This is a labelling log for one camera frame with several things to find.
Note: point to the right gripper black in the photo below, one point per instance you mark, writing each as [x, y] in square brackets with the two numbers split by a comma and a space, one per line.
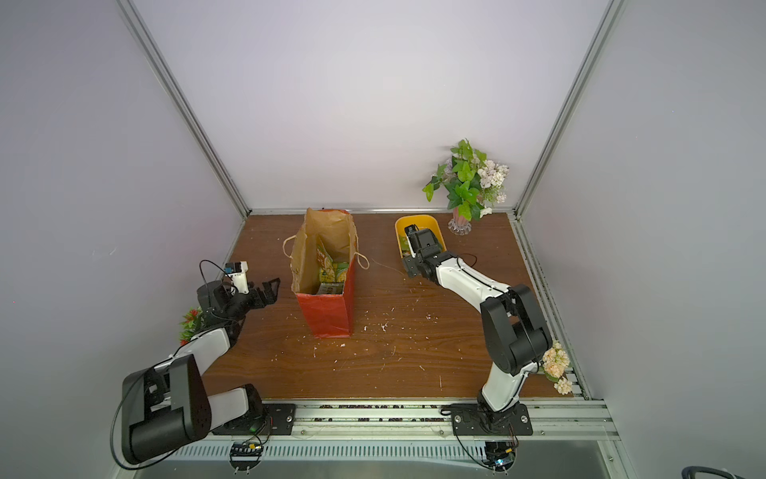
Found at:
[416, 256]

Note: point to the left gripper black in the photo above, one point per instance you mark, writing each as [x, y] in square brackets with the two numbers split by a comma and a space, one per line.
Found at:
[269, 297]

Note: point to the yellow lemon condiment packet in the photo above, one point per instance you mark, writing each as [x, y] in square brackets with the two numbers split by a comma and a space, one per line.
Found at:
[324, 262]

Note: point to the red paper bag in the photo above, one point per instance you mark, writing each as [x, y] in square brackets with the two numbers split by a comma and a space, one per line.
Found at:
[327, 307]

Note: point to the green condiment packet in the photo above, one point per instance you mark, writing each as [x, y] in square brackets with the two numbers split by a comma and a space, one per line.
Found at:
[340, 269]
[405, 250]

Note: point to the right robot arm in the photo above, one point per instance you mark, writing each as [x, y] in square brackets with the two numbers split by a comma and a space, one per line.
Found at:
[515, 331]

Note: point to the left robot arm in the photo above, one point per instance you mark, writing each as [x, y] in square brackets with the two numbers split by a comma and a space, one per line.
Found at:
[165, 407]

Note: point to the yellow plastic tray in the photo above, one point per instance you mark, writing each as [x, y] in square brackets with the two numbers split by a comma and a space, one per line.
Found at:
[421, 222]

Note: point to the green plant in glass vase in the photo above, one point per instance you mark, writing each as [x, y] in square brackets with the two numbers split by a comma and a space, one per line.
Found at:
[474, 185]

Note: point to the small red flower plant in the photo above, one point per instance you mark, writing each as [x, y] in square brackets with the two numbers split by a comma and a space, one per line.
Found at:
[191, 324]

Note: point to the left controller board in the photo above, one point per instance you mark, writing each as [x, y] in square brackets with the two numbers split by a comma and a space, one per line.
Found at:
[245, 456]

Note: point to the controller board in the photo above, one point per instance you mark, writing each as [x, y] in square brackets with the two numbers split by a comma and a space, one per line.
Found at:
[245, 456]
[500, 456]

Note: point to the peach flower pot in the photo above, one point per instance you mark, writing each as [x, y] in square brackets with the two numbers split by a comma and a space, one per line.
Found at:
[555, 363]

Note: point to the right controller board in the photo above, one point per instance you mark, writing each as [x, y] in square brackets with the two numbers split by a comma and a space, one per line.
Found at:
[500, 456]

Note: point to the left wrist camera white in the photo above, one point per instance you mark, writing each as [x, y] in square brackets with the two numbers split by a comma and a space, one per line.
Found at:
[237, 274]

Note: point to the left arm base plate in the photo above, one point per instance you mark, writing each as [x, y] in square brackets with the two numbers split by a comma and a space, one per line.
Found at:
[272, 419]

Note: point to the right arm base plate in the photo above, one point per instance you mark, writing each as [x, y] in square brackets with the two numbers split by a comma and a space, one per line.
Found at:
[473, 419]

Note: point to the aluminium front rail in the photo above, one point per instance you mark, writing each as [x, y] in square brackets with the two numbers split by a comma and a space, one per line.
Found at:
[346, 420]

